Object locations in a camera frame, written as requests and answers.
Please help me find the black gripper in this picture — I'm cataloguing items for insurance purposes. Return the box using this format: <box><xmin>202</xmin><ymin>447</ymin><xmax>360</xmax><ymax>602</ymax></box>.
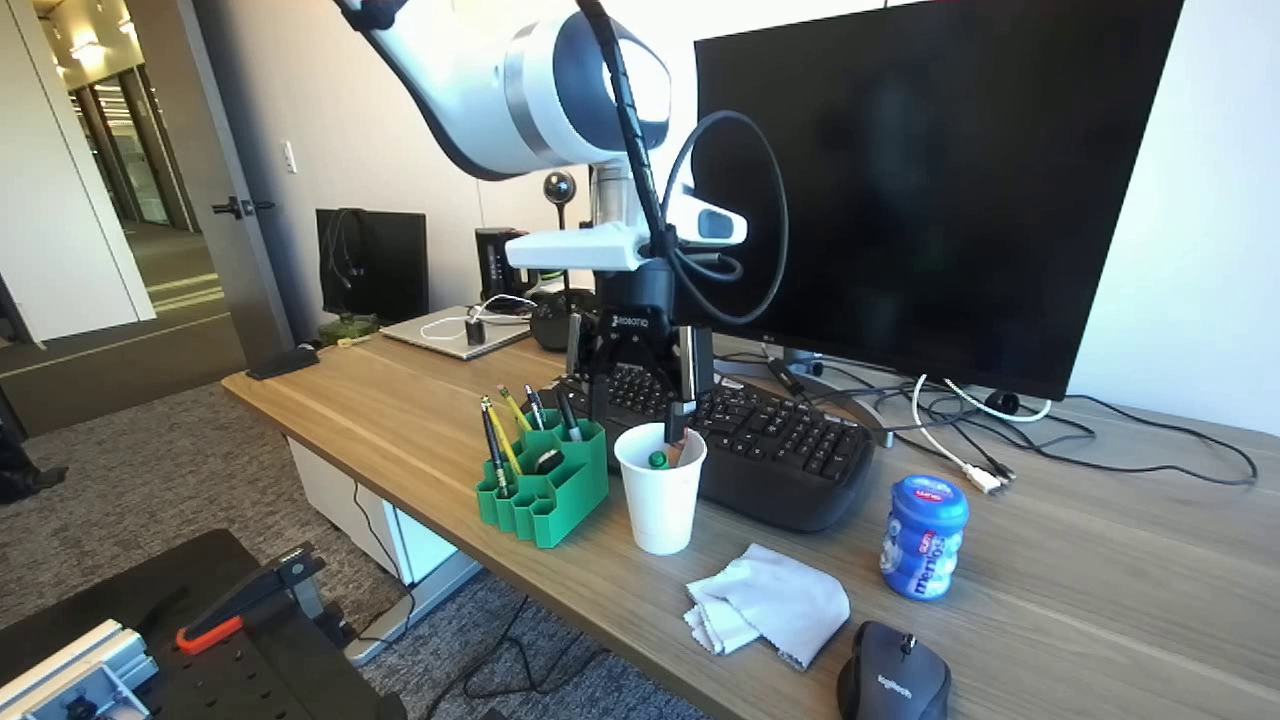
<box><xmin>559</xmin><ymin>256</ymin><xmax>716</xmax><ymax>452</ymax></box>

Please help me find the white paper cup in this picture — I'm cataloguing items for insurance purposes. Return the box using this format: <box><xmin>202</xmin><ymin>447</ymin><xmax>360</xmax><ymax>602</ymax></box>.
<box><xmin>611</xmin><ymin>419</ymin><xmax>711</xmax><ymax>562</ymax></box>

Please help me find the black marker white barrel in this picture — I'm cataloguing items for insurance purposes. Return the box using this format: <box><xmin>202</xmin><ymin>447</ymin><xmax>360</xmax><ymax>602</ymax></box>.
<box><xmin>551</xmin><ymin>391</ymin><xmax>586</xmax><ymax>447</ymax></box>

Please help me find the yellow green pencil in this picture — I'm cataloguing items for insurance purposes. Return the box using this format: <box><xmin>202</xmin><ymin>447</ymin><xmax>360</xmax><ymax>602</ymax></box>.
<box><xmin>496</xmin><ymin>384</ymin><xmax>536</xmax><ymax>437</ymax></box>

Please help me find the green plastic pen holder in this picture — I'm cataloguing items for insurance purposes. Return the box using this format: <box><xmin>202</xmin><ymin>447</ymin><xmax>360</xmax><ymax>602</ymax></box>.
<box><xmin>471</xmin><ymin>413</ymin><xmax>611</xmax><ymax>552</ymax></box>

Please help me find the black pencil gold print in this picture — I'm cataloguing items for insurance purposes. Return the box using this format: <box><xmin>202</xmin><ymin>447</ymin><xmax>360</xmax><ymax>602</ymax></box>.
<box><xmin>476</xmin><ymin>397</ymin><xmax>511</xmax><ymax>501</ymax></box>

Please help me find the black ergonomic keyboard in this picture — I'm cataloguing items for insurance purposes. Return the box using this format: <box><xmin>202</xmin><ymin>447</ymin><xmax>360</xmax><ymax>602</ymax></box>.
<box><xmin>543</xmin><ymin>348</ymin><xmax>883</xmax><ymax>542</ymax></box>

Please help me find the black electric kettle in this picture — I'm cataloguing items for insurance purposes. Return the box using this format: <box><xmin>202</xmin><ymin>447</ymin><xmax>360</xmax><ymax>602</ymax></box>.
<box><xmin>471</xmin><ymin>223</ymin><xmax>538</xmax><ymax>305</ymax></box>

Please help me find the silver closed laptop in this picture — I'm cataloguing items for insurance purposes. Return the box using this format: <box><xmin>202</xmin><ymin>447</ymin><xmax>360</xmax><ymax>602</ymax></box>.
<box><xmin>377</xmin><ymin>300</ymin><xmax>536</xmax><ymax>363</ymax></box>

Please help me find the white folded cloth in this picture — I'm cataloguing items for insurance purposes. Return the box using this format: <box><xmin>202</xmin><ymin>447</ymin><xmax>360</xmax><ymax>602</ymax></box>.
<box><xmin>680</xmin><ymin>542</ymin><xmax>857</xmax><ymax>673</ymax></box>

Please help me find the white under-desk cabinet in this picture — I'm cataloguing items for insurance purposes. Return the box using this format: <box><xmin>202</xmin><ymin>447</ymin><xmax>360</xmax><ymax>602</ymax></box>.
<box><xmin>285</xmin><ymin>437</ymin><xmax>488</xmax><ymax>591</ymax></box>

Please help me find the blue mentos gum bottle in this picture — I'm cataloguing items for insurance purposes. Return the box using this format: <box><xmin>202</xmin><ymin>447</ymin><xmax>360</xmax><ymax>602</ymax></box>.
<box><xmin>874</xmin><ymin>471</ymin><xmax>972</xmax><ymax>606</ymax></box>

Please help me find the black desk corner block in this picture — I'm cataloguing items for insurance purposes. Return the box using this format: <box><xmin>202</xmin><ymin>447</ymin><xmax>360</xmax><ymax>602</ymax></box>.
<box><xmin>245</xmin><ymin>338</ymin><xmax>325</xmax><ymax>384</ymax></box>

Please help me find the large black monitor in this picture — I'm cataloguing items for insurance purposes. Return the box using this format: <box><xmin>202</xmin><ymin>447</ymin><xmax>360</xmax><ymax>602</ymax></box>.
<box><xmin>662</xmin><ymin>0</ymin><xmax>1187</xmax><ymax>405</ymax></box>

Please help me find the dark grey computer mouse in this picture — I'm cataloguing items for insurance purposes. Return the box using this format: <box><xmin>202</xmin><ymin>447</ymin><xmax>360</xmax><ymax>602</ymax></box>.
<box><xmin>836</xmin><ymin>615</ymin><xmax>956</xmax><ymax>720</ymax></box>

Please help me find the black perforated work table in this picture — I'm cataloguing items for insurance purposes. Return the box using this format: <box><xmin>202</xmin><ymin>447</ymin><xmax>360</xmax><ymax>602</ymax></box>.
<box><xmin>0</xmin><ymin>527</ymin><xmax>413</xmax><ymax>720</ymax></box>

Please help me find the black stand foot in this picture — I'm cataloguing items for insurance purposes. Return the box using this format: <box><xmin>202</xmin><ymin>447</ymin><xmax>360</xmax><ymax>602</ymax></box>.
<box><xmin>0</xmin><ymin>274</ymin><xmax>70</xmax><ymax>509</ymax></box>

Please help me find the aluminium extrusion profile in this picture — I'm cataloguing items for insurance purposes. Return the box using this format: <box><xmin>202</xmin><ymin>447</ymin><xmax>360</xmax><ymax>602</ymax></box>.
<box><xmin>0</xmin><ymin>615</ymin><xmax>158</xmax><ymax>720</ymax></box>

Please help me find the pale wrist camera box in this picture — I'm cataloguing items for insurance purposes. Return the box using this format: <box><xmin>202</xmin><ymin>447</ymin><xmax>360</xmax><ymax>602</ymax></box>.
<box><xmin>498</xmin><ymin>218</ymin><xmax>656</xmax><ymax>279</ymax></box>

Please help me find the thin white looped cable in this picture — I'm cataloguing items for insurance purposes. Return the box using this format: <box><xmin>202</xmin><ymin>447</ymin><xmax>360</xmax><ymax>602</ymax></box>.
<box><xmin>414</xmin><ymin>293</ymin><xmax>536</xmax><ymax>343</ymax></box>

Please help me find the black box against wall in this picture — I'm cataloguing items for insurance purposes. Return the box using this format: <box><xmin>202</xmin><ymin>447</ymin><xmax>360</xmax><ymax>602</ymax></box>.
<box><xmin>316</xmin><ymin>205</ymin><xmax>432</xmax><ymax>328</ymax></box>

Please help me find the short white cable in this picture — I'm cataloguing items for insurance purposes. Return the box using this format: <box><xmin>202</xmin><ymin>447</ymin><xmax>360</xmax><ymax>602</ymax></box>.
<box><xmin>938</xmin><ymin>378</ymin><xmax>1055</xmax><ymax>429</ymax></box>

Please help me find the white cable with plug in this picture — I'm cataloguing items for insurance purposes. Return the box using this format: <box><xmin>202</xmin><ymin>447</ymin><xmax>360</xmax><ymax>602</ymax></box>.
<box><xmin>906</xmin><ymin>371</ymin><xmax>1014</xmax><ymax>501</ymax></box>

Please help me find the black clamp orange handle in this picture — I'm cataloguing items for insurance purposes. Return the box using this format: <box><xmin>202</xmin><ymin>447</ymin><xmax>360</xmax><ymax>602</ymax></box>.
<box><xmin>171</xmin><ymin>542</ymin><xmax>334</xmax><ymax>659</ymax></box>

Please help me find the long black desk cable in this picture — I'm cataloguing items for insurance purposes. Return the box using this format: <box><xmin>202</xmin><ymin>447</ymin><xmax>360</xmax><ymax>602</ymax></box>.
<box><xmin>850</xmin><ymin>354</ymin><xmax>1263</xmax><ymax>493</ymax></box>

